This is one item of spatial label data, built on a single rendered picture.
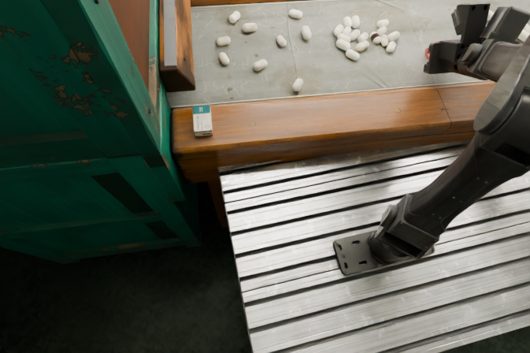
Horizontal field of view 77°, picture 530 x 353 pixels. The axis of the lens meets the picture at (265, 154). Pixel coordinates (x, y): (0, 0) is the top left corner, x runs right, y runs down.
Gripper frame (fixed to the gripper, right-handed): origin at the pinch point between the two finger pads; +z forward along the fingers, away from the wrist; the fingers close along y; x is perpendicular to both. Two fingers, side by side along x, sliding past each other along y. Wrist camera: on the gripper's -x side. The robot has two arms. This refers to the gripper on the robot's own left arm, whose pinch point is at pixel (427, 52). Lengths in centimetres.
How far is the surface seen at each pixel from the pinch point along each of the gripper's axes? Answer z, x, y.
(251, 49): 6.2, -2.7, 41.7
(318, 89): -3.9, 5.9, 28.2
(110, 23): -36, -11, 61
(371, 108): -11.5, 9.0, 18.7
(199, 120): -13, 8, 55
